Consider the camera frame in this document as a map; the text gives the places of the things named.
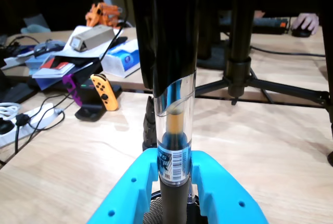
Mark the dark folder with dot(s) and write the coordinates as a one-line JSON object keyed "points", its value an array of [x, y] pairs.
{"points": [[78, 61]]}

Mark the white power strip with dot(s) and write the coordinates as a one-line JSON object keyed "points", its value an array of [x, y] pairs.
{"points": [[39, 116]]}

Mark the blue white tissue box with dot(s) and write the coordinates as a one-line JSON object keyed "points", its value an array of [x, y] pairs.
{"points": [[122, 57]]}

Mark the black tripod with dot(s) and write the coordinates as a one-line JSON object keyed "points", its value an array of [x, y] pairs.
{"points": [[238, 52]]}

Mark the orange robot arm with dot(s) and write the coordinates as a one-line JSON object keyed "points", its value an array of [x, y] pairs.
{"points": [[104, 13]]}

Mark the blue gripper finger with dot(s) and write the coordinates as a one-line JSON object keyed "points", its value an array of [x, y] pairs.
{"points": [[122, 195], [223, 190]]}

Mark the black mesh pen holder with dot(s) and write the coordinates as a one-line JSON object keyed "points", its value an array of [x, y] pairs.
{"points": [[155, 208]]}

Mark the teal cloth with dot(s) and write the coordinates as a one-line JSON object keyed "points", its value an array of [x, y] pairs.
{"points": [[33, 27]]}

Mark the black desk stand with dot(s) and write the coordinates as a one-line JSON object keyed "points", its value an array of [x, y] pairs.
{"points": [[13, 91]]}

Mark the person's hand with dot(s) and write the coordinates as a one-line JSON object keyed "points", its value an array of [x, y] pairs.
{"points": [[308, 21]]}

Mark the orange game controller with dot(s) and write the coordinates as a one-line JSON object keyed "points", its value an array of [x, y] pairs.
{"points": [[104, 91]]}

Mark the tan cardboard box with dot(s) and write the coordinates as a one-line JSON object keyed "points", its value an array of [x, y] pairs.
{"points": [[91, 37]]}

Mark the black controller dock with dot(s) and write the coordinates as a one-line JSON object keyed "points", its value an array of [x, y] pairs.
{"points": [[89, 112]]}

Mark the black computer mouse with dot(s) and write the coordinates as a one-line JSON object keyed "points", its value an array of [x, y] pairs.
{"points": [[300, 33]]}

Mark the purple plastic part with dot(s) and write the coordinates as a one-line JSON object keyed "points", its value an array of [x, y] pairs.
{"points": [[71, 86]]}

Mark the black stand pole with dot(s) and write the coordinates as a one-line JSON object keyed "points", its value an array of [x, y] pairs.
{"points": [[327, 78]]}

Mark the black power plug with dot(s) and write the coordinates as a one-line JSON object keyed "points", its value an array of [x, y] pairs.
{"points": [[6, 126], [22, 118]]}

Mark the black retractable pen with label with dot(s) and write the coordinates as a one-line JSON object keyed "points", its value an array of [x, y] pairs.
{"points": [[169, 52]]}

